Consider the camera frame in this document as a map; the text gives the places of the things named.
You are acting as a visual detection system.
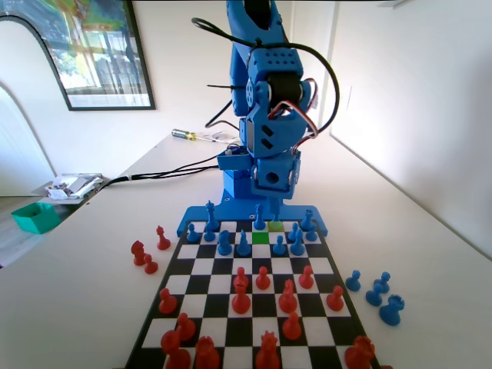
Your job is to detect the captured red chess pieces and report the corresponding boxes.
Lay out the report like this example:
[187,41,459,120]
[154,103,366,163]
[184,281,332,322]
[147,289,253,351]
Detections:
[155,225,172,251]

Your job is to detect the red queen chess piece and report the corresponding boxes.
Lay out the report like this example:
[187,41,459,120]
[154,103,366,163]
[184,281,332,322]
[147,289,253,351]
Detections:
[254,330,281,369]

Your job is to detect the blue board mounting plate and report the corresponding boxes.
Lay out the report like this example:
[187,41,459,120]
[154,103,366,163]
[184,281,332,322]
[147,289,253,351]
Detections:
[175,204,330,238]

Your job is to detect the red bishop chess piece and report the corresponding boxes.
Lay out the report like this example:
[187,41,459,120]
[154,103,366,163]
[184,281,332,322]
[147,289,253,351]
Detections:
[231,280,253,315]

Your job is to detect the black white chess board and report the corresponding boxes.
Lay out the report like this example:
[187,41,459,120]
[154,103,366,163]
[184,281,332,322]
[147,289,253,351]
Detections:
[123,218,382,369]

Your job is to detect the thick black camera cable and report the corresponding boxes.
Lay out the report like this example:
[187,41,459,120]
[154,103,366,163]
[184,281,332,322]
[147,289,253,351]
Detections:
[191,17,341,141]

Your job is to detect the blue king chess piece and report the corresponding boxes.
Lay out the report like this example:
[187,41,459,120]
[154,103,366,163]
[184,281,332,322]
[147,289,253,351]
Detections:
[204,199,219,231]

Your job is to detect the red rook chess piece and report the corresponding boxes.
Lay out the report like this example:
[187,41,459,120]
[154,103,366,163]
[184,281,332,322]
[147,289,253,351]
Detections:
[344,335,376,369]
[194,335,221,369]

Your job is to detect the green plastic bin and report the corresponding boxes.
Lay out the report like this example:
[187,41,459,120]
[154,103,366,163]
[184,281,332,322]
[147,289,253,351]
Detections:
[10,202,62,234]

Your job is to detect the black zip tie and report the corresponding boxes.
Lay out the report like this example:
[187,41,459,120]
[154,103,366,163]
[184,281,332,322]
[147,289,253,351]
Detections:
[206,83,247,92]

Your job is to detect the thin black cable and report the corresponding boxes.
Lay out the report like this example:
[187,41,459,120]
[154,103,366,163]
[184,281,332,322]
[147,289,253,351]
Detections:
[204,98,242,131]

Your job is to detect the pile of papers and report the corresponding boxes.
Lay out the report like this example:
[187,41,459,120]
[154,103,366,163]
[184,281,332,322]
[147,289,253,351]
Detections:
[44,173,105,201]

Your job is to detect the blue queen chess piece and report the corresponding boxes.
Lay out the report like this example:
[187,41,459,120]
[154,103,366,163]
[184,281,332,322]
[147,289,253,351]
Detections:
[253,203,267,231]

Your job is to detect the red white servo wires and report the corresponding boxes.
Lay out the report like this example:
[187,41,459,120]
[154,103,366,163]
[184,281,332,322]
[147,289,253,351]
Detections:
[268,78,322,141]

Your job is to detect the black supply cable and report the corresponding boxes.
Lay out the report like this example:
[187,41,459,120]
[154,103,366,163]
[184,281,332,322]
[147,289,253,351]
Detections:
[98,164,221,191]
[98,152,221,191]

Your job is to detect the black framed wall picture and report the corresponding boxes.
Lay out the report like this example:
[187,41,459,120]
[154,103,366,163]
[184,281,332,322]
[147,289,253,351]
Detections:
[0,0,157,112]

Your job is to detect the yellow black screwdriver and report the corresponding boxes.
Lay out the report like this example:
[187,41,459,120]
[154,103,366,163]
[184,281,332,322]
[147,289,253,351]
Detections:
[171,128,218,144]

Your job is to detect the white door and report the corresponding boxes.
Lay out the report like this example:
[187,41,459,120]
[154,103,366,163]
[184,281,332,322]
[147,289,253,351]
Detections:
[291,0,339,134]

